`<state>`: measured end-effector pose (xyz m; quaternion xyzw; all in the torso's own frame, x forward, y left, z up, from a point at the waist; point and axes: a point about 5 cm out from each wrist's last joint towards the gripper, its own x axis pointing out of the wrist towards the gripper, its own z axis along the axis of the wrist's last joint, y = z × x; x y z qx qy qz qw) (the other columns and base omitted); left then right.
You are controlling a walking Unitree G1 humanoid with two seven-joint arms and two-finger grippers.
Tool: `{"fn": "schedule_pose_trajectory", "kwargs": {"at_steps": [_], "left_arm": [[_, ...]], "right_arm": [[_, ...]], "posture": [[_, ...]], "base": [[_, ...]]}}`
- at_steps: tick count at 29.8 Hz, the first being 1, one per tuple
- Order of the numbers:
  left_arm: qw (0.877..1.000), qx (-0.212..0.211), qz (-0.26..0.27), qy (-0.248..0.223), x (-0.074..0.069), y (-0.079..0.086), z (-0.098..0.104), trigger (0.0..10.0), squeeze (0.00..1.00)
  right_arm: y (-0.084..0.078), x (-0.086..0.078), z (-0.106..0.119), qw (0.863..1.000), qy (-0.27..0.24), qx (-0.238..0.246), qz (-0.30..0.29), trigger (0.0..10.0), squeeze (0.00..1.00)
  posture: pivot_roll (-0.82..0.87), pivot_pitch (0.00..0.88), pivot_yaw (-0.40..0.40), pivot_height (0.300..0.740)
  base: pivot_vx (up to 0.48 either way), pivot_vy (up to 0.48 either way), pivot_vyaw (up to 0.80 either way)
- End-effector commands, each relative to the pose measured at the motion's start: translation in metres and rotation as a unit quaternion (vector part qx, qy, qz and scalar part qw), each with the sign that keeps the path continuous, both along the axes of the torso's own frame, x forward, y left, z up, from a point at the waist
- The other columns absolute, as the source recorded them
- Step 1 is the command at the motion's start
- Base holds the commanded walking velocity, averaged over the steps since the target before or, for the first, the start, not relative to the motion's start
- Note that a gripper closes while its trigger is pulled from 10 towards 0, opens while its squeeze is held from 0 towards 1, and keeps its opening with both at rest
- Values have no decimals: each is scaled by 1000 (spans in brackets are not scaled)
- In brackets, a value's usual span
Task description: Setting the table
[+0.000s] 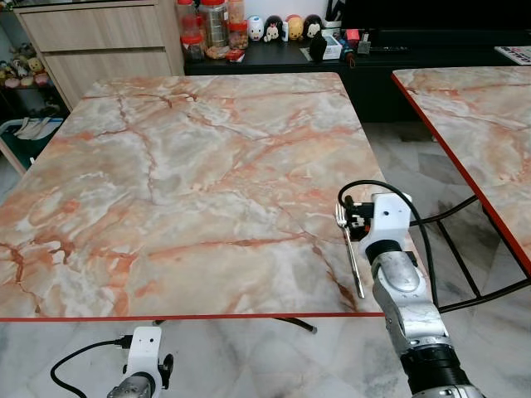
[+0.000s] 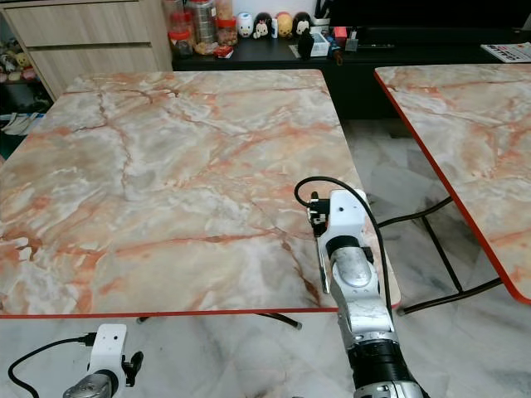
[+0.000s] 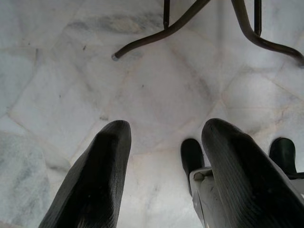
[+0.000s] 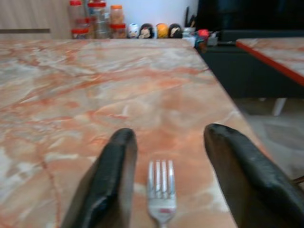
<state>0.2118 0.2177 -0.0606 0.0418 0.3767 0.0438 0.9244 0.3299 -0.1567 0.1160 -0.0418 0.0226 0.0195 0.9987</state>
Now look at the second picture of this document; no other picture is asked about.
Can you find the silver metal fork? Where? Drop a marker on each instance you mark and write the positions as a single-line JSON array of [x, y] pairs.
[[323, 269]]

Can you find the black white plush toy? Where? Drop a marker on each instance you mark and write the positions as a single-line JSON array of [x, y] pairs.
[[304, 23]]

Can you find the orange filled plastic jar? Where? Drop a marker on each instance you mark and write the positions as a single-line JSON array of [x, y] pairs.
[[226, 27]]

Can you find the black metal table leg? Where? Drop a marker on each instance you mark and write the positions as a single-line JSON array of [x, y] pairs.
[[282, 320]]

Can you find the tall clear plastic jar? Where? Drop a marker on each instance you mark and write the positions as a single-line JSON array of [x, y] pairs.
[[202, 23]]

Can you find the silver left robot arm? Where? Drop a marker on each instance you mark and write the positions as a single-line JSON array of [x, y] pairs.
[[90, 386]]

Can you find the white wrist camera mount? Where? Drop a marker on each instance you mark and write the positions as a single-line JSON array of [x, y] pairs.
[[106, 346], [346, 214]]

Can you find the black low tv console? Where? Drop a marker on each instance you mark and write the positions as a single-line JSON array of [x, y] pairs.
[[348, 83]]

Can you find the yellow round plush toy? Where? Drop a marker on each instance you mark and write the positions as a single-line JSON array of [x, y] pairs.
[[284, 25]]

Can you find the red lid plastic snack jar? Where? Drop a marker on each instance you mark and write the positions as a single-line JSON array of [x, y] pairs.
[[179, 40]]

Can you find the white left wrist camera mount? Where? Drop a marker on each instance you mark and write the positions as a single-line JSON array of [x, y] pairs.
[[106, 346]]

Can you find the white round plush toy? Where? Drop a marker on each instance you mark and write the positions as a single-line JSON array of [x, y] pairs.
[[244, 26]]

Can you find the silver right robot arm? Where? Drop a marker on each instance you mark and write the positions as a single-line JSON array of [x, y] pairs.
[[361, 307]]

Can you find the teal storage bin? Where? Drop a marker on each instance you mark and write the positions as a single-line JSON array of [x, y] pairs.
[[17, 133]]

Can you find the small red box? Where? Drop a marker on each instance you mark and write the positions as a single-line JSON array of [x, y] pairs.
[[340, 33]]

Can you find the light wooden drawer cabinet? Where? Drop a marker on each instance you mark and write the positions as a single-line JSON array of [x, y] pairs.
[[99, 46]]

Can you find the small black figurine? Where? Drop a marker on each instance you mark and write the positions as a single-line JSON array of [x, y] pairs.
[[305, 46]]

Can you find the shelf of small plush toys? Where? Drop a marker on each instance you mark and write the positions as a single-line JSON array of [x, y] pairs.
[[17, 62]]

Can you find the small white box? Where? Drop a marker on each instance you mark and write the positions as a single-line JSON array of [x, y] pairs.
[[322, 46]]

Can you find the black television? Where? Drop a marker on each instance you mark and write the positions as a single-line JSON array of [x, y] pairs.
[[423, 10]]

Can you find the black eared plush toy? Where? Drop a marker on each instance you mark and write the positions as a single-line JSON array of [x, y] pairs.
[[262, 26]]

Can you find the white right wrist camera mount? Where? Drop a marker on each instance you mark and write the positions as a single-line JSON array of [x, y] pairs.
[[346, 214]]

